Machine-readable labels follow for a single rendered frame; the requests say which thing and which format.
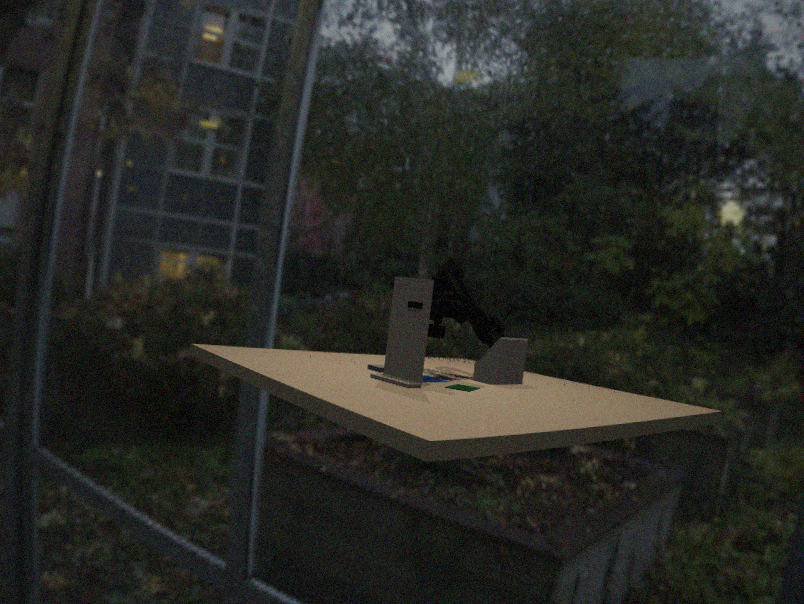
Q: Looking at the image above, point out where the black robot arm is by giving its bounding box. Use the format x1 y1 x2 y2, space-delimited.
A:
437 257 506 349

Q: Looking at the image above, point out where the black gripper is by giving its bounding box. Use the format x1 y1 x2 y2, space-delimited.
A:
427 276 458 339

